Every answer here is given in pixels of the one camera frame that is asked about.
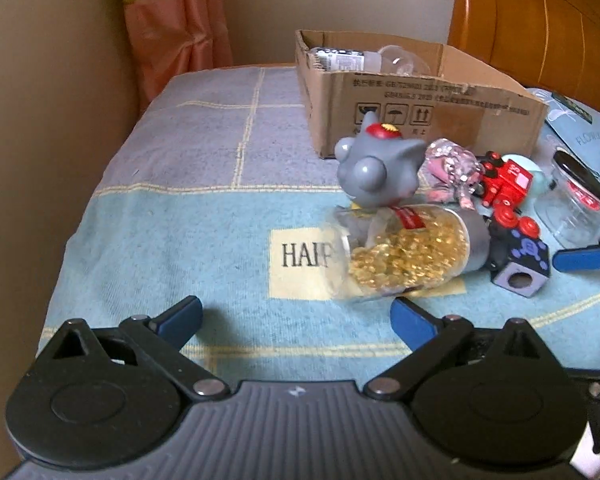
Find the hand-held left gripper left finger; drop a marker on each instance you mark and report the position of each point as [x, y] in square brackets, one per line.
[180, 320]

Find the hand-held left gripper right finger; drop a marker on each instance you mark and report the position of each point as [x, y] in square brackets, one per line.
[410, 325]

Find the clear jar with red label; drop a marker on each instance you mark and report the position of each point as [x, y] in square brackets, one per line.
[570, 210]

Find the black cube with blue prints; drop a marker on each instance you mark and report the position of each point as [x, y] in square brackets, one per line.
[522, 260]

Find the clear jar of gold beads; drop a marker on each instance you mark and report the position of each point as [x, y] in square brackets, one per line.
[415, 255]

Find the red toy truck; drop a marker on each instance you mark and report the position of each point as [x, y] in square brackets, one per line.
[507, 185]

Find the brown cardboard box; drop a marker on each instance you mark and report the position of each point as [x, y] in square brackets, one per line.
[405, 105]

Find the mint green round toy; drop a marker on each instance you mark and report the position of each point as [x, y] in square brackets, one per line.
[536, 180]

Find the blue flower-print packet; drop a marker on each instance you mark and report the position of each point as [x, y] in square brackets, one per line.
[585, 135]

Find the blue grey checked blanket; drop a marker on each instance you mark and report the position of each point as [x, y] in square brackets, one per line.
[180, 185]

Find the wooden headboard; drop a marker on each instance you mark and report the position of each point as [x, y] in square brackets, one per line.
[535, 20]

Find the clear glass ball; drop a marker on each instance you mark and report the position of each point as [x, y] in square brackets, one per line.
[402, 60]

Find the plastic bottle with printed label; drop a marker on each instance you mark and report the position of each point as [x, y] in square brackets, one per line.
[340, 59]

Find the pink curtain with yellow band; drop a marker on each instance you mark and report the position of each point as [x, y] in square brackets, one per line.
[175, 25]

